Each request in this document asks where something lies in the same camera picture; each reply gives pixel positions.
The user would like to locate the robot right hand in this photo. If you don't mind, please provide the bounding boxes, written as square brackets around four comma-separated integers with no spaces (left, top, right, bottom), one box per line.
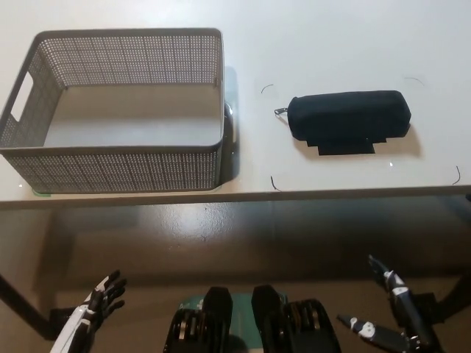
[336,254,445,353]

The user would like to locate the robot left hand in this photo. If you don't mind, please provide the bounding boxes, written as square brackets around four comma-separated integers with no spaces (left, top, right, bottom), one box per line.
[50,269,129,353]

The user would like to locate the black fabric pencil case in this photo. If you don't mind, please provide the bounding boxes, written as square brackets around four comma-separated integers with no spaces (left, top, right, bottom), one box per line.
[275,90,412,141]

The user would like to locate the grey perforated plastic basket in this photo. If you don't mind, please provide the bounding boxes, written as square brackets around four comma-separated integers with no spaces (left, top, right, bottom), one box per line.
[0,27,226,194]

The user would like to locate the black robot legs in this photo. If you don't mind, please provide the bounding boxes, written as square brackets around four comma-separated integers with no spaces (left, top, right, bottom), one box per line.
[179,290,288,353]

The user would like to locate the black metal table leg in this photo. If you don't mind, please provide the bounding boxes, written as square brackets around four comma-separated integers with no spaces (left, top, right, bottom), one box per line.
[0,272,77,341]
[414,271,471,327]

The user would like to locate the black ribbed robot body block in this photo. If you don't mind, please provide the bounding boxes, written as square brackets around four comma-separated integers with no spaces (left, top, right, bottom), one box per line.
[163,285,235,353]
[252,285,341,353]

